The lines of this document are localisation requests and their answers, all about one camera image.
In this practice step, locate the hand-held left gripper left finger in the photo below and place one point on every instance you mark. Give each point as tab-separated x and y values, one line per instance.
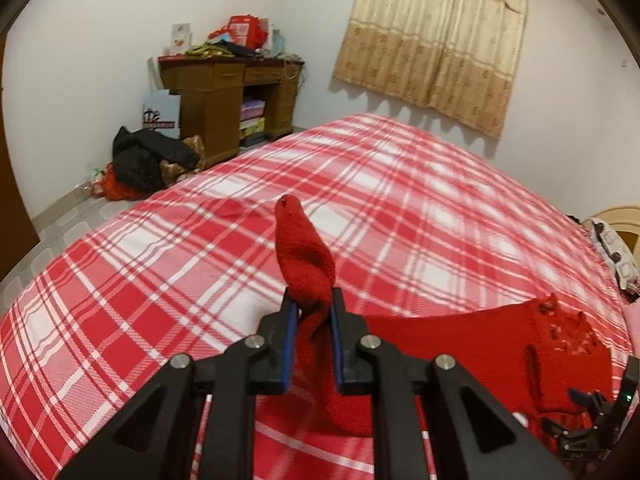
286	340

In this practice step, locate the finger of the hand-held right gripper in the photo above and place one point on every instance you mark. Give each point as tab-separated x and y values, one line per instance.
582	396
567	437

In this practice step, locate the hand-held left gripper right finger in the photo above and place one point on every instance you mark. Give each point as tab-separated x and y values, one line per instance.
336	345

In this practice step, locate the red knit sweater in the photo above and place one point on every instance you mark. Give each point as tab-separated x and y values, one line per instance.
450	350

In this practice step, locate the pink pillow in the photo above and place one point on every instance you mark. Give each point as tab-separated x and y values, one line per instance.
632	330

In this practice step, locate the black white patterned pillow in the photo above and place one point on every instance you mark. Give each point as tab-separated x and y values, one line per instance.
615	252

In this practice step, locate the red white plaid bed sheet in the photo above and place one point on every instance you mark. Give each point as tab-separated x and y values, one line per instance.
400	200

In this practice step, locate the beige headboard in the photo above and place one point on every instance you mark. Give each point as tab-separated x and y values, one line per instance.
625	217

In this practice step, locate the brown patterned cloth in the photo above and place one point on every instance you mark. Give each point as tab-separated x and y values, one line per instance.
187	157

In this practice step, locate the red cloth on floor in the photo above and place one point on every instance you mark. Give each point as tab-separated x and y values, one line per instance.
117	187

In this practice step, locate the black jacket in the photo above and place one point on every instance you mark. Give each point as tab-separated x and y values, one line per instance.
145	155

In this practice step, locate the brown wooden desk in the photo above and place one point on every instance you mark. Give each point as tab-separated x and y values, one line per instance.
210	105

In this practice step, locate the blue white paper bag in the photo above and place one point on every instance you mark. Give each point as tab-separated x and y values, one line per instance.
162	112

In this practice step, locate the dark cloth on desk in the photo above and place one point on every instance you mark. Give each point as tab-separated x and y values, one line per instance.
225	51

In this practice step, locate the clear plastic bottle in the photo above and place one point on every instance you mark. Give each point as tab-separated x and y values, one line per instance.
277	42

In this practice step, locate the brown wooden door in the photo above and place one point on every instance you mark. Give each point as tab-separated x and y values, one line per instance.
12	200

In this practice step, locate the red gift bag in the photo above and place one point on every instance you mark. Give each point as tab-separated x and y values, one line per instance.
245	32

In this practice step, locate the white printed box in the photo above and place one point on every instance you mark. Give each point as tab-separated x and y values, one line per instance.
181	40

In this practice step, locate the beige patterned curtain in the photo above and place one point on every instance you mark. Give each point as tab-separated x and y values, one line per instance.
435	35

